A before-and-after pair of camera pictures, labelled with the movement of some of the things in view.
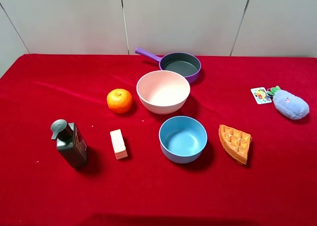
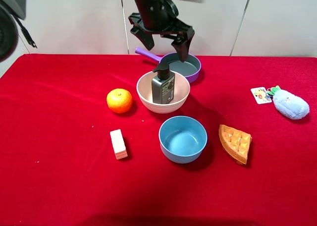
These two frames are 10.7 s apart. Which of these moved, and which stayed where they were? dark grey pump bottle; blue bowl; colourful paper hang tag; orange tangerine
Moved: dark grey pump bottle
Stayed: orange tangerine; blue bowl; colourful paper hang tag
